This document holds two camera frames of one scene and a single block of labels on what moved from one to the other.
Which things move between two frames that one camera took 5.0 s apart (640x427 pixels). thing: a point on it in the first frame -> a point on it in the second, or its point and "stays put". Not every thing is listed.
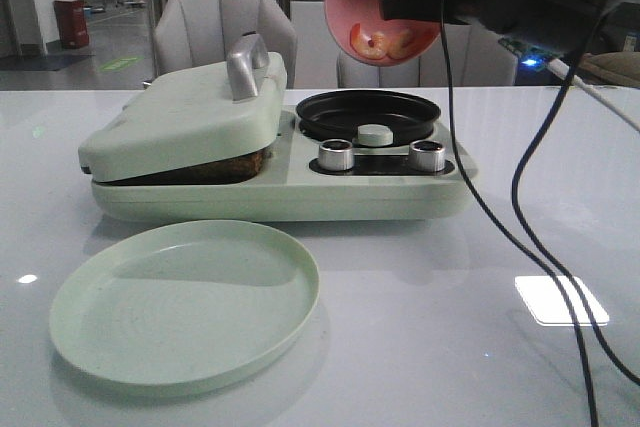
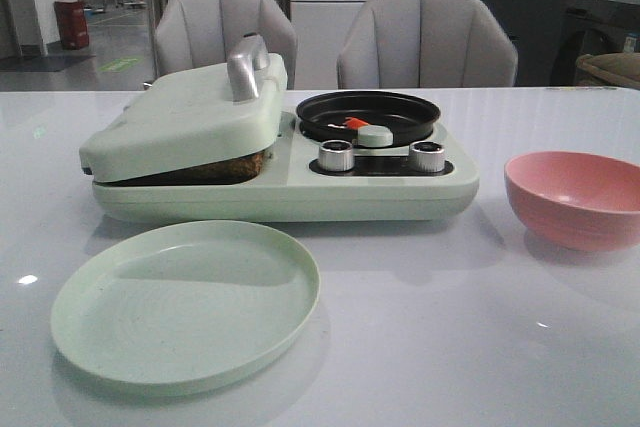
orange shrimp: (371, 46) -> (354, 123)
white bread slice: (240, 170) stays put
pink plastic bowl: (354, 18) -> (575, 201)
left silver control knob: (335, 154) stays put
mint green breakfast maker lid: (194, 116) stays put
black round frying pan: (339, 115) stays put
